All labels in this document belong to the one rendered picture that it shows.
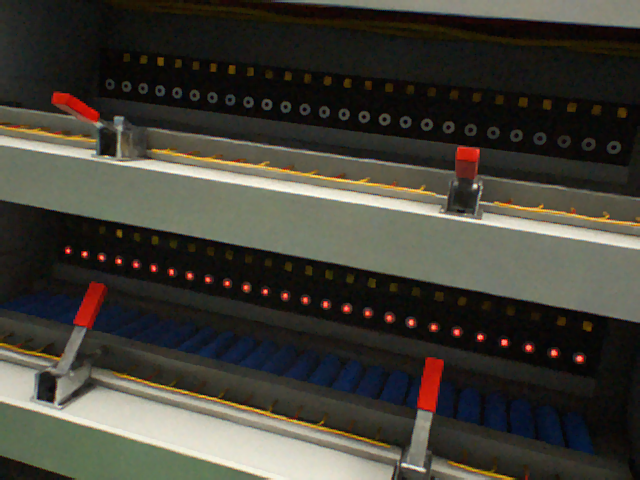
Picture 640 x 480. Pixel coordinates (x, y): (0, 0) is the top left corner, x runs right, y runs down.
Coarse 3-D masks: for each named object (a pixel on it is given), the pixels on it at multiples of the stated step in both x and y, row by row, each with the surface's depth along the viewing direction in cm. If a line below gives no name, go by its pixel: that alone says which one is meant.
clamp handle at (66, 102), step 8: (56, 96) 40; (64, 96) 40; (56, 104) 40; (64, 104) 39; (72, 104) 40; (80, 104) 41; (72, 112) 41; (80, 112) 41; (88, 112) 42; (96, 112) 42; (88, 120) 42; (96, 120) 43; (104, 120) 44; (120, 120) 46; (104, 128) 44; (112, 128) 45; (120, 128) 46
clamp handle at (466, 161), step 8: (456, 152) 33; (464, 152) 33; (472, 152) 33; (456, 160) 33; (464, 160) 33; (472, 160) 33; (456, 168) 35; (464, 168) 34; (472, 168) 34; (456, 176) 36; (464, 176) 36; (472, 176) 36; (464, 184) 38; (472, 184) 38
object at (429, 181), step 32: (32, 128) 53; (64, 128) 52; (96, 128) 51; (224, 160) 48; (256, 160) 47; (288, 160) 46; (320, 160) 46; (352, 160) 45; (416, 192) 42; (512, 192) 42; (544, 192) 42; (576, 192) 41
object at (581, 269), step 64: (256, 128) 61; (320, 128) 59; (0, 192) 48; (64, 192) 46; (128, 192) 44; (192, 192) 43; (256, 192) 42; (320, 192) 42; (320, 256) 41; (384, 256) 40; (448, 256) 39; (512, 256) 38; (576, 256) 37
